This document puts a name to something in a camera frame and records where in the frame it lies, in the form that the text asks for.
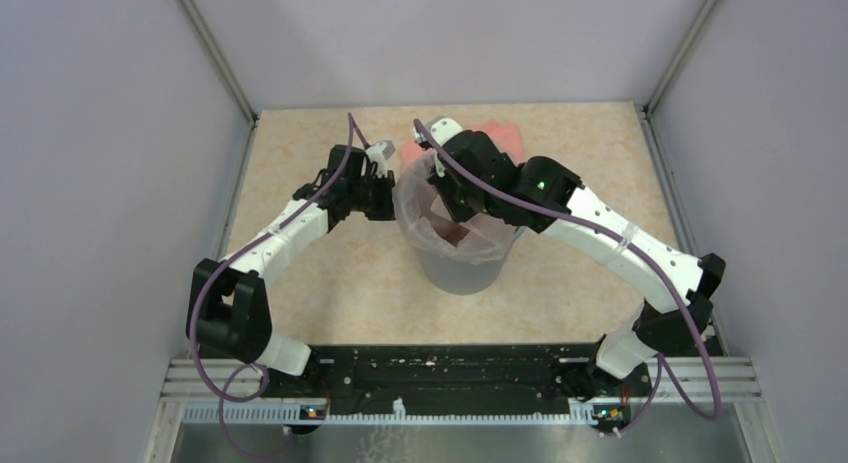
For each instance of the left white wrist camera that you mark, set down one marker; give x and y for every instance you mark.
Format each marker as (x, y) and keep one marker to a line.
(379, 155)

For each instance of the white toothed cable strip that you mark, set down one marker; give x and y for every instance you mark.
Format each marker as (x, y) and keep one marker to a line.
(294, 414)

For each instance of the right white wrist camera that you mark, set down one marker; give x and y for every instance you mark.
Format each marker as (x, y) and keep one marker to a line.
(440, 130)

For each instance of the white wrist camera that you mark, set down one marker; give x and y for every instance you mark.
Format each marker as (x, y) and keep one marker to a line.
(440, 130)
(379, 155)

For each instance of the pink cloth towel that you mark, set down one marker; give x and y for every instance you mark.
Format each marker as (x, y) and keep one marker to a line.
(488, 141)

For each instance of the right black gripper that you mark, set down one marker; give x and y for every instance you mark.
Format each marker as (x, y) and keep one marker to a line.
(441, 186)

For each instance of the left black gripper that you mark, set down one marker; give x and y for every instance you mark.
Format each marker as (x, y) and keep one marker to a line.
(386, 211)

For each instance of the translucent pink trash bag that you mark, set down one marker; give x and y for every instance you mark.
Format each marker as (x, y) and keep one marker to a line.
(425, 223)

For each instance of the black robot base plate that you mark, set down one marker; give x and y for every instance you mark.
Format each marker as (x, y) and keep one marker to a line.
(456, 380)

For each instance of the grey plastic trash bin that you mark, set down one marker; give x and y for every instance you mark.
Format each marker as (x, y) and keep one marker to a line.
(460, 278)

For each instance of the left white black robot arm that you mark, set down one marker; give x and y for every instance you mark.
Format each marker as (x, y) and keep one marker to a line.
(229, 311)

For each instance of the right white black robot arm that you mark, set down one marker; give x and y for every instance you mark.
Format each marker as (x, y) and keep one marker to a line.
(474, 178)

